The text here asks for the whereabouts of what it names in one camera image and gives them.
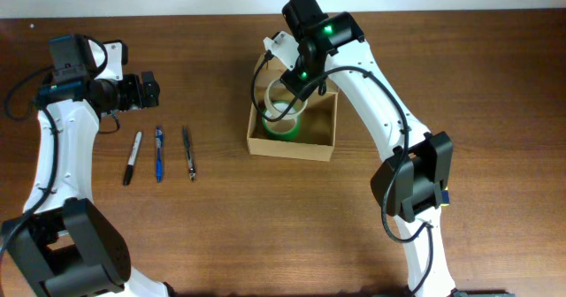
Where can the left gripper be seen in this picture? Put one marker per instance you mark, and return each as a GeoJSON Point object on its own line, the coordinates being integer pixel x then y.
{"type": "Point", "coordinates": [148, 90]}

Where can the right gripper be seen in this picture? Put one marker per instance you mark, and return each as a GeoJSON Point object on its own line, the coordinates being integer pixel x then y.
{"type": "Point", "coordinates": [296, 85]}

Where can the white masking tape roll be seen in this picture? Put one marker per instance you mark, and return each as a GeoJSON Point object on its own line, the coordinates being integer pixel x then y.
{"type": "Point", "coordinates": [276, 91]}

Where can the green tape roll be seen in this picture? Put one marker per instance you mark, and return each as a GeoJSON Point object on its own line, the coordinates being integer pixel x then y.
{"type": "Point", "coordinates": [283, 130]}

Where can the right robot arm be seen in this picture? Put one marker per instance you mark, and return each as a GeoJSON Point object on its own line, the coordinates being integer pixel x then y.
{"type": "Point", "coordinates": [410, 185]}

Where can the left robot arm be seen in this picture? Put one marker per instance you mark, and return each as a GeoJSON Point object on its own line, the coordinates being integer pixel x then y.
{"type": "Point", "coordinates": [62, 243]}

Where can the blue ballpoint pen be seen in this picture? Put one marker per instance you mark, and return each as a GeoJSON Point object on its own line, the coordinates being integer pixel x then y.
{"type": "Point", "coordinates": [159, 153]}

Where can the open cardboard box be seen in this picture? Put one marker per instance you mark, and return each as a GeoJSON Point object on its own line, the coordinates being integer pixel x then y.
{"type": "Point", "coordinates": [316, 137]}

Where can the black and white marker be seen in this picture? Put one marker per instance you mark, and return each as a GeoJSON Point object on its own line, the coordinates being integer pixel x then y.
{"type": "Point", "coordinates": [129, 172]}

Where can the dark grey pen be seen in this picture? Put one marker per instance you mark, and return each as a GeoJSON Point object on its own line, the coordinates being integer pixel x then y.
{"type": "Point", "coordinates": [190, 160]}

